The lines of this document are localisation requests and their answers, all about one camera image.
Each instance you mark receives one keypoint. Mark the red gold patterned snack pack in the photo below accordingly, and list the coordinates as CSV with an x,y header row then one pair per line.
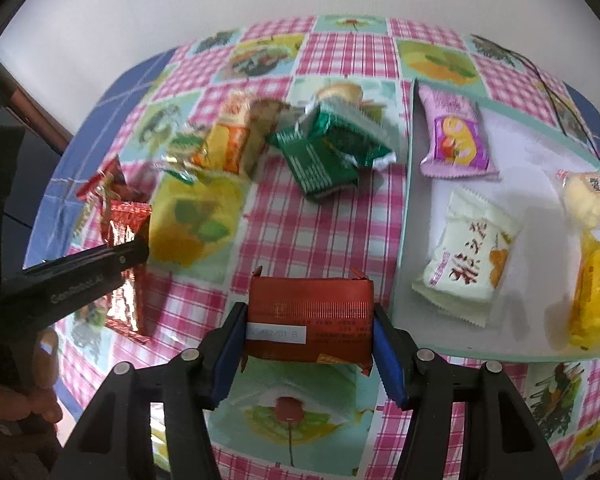
x,y
126,228

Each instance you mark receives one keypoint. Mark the red rectangular snack pack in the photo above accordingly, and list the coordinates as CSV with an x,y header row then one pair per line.
x,y
311,320

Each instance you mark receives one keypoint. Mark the gold orange swiss roll pack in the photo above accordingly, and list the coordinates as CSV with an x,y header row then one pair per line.
x,y
236,138

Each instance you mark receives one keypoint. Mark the person left hand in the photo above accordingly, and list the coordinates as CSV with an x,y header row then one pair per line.
x,y
17,401

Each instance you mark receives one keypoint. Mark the red candy wrapper pack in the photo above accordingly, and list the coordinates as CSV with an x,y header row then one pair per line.
x,y
106,185

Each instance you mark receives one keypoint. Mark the yellow snack pack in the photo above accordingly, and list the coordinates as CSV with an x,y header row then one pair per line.
x,y
584,318

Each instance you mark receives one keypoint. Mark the cream white snack pack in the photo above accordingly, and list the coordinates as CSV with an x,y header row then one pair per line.
x,y
462,276

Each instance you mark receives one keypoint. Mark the small green striped snack pack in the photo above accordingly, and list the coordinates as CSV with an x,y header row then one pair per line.
x,y
180,151

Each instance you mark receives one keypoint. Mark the clear wrapped yellow cake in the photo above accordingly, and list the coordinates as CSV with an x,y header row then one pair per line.
x,y
580,196

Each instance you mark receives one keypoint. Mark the checkered fruit pattern tablecloth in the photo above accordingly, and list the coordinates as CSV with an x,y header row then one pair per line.
x,y
357,433

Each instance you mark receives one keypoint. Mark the white tray with green rim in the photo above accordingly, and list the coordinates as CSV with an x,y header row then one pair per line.
x,y
528,320

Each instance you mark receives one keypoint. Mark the purple swiss roll snack pack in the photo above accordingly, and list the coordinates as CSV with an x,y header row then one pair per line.
x,y
458,148

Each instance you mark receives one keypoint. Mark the dark green snack pack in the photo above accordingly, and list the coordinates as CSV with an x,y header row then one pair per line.
x,y
318,169

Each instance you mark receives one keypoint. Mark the green foil snack pack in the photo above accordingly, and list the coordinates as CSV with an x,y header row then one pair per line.
x,y
350,132

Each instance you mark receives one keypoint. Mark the clear wrapped round bun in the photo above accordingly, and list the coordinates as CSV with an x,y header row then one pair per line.
x,y
349,92

